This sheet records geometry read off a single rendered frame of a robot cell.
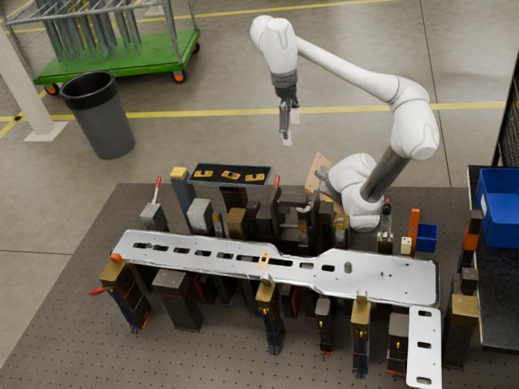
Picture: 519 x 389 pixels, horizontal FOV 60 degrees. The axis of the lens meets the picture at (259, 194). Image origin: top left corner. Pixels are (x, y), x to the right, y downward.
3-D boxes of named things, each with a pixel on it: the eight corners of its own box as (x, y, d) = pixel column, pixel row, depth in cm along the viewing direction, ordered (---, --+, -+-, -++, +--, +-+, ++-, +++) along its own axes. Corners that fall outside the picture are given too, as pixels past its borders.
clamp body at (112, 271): (125, 333, 203) (93, 284, 179) (139, 306, 213) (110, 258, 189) (141, 336, 201) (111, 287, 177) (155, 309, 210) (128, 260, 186)
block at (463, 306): (439, 367, 170) (452, 313, 146) (439, 347, 175) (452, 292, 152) (463, 370, 167) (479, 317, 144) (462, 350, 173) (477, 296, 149)
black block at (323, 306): (317, 360, 179) (312, 320, 160) (322, 338, 186) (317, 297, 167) (330, 363, 178) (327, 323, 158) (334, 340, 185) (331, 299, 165)
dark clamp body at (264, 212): (267, 273, 216) (254, 218, 190) (273, 255, 224) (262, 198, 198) (282, 275, 213) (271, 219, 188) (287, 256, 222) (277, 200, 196)
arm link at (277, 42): (303, 69, 146) (290, 54, 156) (299, 21, 136) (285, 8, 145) (272, 78, 145) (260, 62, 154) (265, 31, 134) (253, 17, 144)
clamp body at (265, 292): (265, 354, 185) (251, 306, 162) (272, 329, 193) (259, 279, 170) (280, 357, 183) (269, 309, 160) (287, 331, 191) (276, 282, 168)
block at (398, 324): (385, 380, 170) (387, 342, 151) (386, 352, 178) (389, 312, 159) (405, 384, 167) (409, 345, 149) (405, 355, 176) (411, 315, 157)
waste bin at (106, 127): (82, 164, 439) (47, 98, 390) (104, 133, 474) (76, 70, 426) (128, 164, 426) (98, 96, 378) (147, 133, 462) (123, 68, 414)
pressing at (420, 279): (103, 264, 197) (101, 262, 196) (127, 227, 212) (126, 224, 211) (439, 311, 155) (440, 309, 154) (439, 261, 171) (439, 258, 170)
